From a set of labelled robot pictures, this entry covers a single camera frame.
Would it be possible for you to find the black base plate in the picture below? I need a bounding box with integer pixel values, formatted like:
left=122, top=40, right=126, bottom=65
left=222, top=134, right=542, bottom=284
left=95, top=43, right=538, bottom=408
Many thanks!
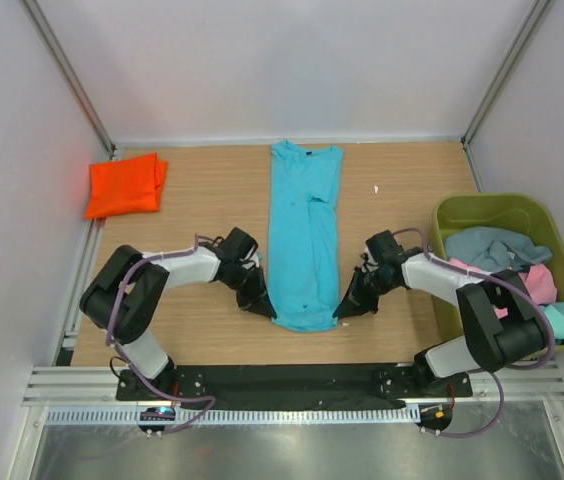
left=114, top=362, right=474, bottom=412

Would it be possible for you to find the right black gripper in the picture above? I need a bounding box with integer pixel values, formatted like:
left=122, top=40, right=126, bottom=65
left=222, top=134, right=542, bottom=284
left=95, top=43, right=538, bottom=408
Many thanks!
left=334, top=265, right=398, bottom=319

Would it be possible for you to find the light teal t shirt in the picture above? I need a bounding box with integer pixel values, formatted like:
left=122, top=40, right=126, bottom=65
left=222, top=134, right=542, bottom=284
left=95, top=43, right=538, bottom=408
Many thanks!
left=542, top=302, right=564, bottom=344

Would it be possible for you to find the turquoise blue t shirt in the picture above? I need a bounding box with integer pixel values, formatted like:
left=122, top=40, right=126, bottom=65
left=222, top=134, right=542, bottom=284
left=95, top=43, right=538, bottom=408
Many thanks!
left=267, top=140, right=344, bottom=333

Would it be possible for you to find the aluminium frame rail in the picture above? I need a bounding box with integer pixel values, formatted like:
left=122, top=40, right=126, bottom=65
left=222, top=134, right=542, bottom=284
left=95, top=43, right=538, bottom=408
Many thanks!
left=22, top=362, right=564, bottom=406

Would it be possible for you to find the left controller board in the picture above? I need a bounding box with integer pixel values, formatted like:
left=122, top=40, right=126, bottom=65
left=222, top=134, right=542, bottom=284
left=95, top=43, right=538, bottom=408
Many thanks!
left=138, top=406, right=176, bottom=439

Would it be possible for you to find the controller board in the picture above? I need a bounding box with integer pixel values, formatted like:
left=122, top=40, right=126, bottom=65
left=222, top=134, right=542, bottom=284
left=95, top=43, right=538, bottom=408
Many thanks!
left=138, top=406, right=176, bottom=439
left=416, top=404, right=454, bottom=436

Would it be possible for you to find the pink t shirt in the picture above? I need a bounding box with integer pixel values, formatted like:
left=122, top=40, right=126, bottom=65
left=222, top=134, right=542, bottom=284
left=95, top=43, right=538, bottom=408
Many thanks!
left=449, top=258, right=558, bottom=318

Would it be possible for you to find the grey blue t shirt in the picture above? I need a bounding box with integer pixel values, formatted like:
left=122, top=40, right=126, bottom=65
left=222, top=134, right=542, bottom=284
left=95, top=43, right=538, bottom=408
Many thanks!
left=444, top=226, right=553, bottom=272

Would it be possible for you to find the folded orange t shirt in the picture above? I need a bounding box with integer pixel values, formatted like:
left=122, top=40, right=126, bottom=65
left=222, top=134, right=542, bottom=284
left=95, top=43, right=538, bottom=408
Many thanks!
left=84, top=153, right=168, bottom=219

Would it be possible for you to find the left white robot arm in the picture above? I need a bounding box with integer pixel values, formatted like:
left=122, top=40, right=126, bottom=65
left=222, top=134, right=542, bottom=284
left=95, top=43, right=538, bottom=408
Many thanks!
left=79, top=227, right=277, bottom=400

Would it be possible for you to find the green plastic bin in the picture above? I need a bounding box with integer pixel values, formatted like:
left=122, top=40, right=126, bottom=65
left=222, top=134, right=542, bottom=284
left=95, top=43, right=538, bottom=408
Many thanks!
left=428, top=193, right=564, bottom=352

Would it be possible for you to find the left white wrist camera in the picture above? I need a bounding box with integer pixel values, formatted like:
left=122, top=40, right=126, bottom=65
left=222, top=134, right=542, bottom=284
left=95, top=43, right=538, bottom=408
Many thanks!
left=252, top=251, right=263, bottom=265

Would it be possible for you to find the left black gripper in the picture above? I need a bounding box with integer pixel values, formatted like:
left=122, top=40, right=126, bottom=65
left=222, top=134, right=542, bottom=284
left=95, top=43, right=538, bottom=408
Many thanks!
left=221, top=264, right=277, bottom=318

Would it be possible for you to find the slotted cable duct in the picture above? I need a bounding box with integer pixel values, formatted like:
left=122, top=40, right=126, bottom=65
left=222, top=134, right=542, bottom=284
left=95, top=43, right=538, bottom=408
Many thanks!
left=45, top=405, right=420, bottom=426

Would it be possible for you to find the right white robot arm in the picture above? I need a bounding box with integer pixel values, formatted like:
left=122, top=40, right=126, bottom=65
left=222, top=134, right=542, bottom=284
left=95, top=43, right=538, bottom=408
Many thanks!
left=333, top=230, right=555, bottom=396

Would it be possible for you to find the right controller board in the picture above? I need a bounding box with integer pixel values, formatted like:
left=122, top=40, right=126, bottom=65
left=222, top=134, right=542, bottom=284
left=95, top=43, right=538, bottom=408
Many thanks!
left=416, top=404, right=454, bottom=436

